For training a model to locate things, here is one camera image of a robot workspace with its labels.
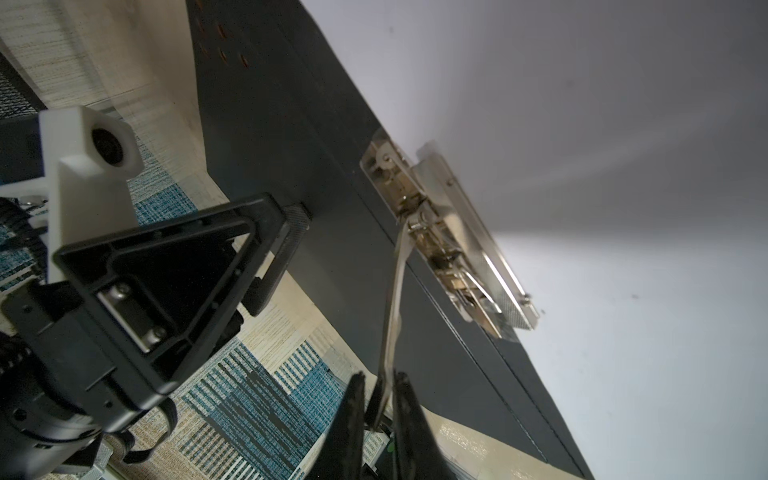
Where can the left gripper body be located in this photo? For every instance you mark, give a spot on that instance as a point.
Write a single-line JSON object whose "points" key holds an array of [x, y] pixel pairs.
{"points": [[121, 350]]}

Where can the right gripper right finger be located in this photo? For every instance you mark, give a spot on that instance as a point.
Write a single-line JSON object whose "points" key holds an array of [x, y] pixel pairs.
{"points": [[417, 454]]}

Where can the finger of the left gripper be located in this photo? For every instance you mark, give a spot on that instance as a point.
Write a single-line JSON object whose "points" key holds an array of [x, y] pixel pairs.
{"points": [[239, 250]]}

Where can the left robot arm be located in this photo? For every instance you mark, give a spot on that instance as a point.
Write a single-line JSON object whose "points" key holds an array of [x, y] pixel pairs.
{"points": [[39, 432]]}

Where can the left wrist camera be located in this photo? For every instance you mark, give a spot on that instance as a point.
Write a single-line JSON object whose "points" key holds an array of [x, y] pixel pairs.
{"points": [[80, 160]]}

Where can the orange black file folder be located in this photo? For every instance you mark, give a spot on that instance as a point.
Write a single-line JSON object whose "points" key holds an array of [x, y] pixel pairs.
{"points": [[280, 115]]}

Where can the silver folder clip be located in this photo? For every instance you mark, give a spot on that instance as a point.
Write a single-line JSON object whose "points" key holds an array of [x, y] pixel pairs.
{"points": [[436, 219]]}

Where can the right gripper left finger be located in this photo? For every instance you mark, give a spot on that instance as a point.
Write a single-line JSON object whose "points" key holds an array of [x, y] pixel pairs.
{"points": [[340, 457]]}

